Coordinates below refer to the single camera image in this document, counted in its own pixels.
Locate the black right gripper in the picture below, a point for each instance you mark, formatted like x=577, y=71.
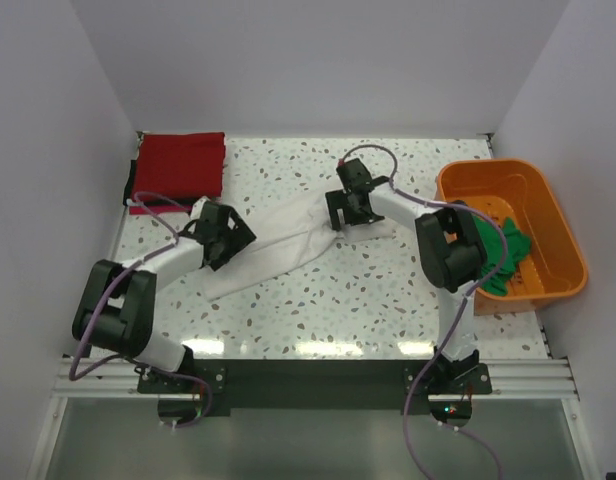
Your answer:
x=337, y=200

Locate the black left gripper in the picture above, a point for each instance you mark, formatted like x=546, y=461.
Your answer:
x=240, y=238

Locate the white t shirt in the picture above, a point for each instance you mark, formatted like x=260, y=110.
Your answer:
x=288, y=236

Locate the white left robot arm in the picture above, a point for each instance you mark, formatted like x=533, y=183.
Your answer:
x=115, y=315

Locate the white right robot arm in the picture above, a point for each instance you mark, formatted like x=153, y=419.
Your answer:
x=451, y=252

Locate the red folded t shirt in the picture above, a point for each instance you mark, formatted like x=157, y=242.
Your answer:
x=199, y=155

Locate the pink folded t shirt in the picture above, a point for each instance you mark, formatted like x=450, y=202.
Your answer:
x=153, y=210

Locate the black folded t shirt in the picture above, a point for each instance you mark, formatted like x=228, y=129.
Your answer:
x=157, y=185

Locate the orange plastic basket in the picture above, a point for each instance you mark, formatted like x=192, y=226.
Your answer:
x=555, y=269

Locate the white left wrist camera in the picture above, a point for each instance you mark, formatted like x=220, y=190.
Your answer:
x=197, y=208

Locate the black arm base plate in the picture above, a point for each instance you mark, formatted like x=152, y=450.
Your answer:
x=219, y=387

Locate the aluminium frame rail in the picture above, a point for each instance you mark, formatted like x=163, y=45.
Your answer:
x=526, y=379

